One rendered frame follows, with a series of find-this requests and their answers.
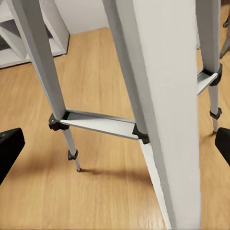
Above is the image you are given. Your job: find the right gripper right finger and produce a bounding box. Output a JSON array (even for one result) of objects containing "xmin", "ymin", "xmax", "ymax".
[{"xmin": 215, "ymin": 127, "xmax": 230, "ymax": 166}]

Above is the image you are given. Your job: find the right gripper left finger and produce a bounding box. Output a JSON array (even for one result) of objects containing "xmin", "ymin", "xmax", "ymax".
[{"xmin": 0, "ymin": 128, "xmax": 25, "ymax": 185}]

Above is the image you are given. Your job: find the camera tripod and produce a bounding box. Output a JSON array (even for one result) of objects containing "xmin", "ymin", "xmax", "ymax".
[{"xmin": 6, "ymin": 0, "xmax": 223, "ymax": 230}]

